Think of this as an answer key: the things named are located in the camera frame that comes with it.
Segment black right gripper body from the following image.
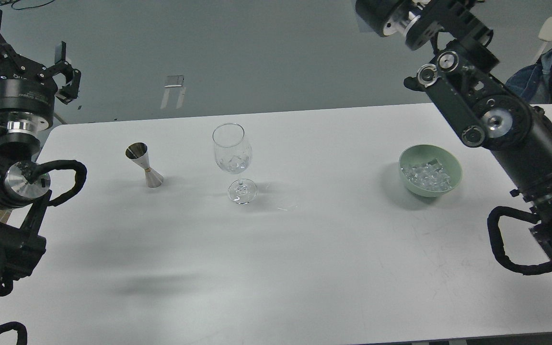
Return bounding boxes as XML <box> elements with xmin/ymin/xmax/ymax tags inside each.
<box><xmin>355</xmin><ymin>0</ymin><xmax>423</xmax><ymax>37</ymax></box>

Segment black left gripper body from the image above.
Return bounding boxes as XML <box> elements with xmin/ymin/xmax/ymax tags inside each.
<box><xmin>0</xmin><ymin>74</ymin><xmax>58</xmax><ymax>131</ymax></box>

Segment steel double jigger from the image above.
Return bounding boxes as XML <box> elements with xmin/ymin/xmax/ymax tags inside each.
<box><xmin>125</xmin><ymin>142</ymin><xmax>164</xmax><ymax>188</ymax></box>

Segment clear ice cubes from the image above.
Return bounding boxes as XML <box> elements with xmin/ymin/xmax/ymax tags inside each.
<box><xmin>400</xmin><ymin>159</ymin><xmax>454</xmax><ymax>192</ymax></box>

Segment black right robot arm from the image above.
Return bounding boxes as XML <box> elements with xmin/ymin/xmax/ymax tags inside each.
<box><xmin>355</xmin><ymin>0</ymin><xmax>552</xmax><ymax>276</ymax></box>

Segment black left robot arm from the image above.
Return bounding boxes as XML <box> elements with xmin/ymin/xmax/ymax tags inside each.
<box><xmin>0</xmin><ymin>10</ymin><xmax>87</xmax><ymax>345</ymax></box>

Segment clear wine glass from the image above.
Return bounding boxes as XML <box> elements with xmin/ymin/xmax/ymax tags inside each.
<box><xmin>212</xmin><ymin>123</ymin><xmax>258</xmax><ymax>205</ymax></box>

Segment metal floor plate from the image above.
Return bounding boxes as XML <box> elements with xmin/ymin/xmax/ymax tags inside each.
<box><xmin>160</xmin><ymin>75</ymin><xmax>186</xmax><ymax>110</ymax></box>

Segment person in white shirt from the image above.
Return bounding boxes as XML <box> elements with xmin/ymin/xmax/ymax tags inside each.
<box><xmin>504</xmin><ymin>36</ymin><xmax>552</xmax><ymax>105</ymax></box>

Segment green bowl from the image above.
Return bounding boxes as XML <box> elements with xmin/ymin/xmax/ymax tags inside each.
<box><xmin>397</xmin><ymin>144</ymin><xmax>463</xmax><ymax>198</ymax></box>

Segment grey office chair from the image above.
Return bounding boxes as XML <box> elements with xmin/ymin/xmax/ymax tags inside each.
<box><xmin>531</xmin><ymin>17</ymin><xmax>552</xmax><ymax>65</ymax></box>

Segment black floor cables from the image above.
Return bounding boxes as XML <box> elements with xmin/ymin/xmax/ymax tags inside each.
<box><xmin>0</xmin><ymin>0</ymin><xmax>58</xmax><ymax>15</ymax></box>

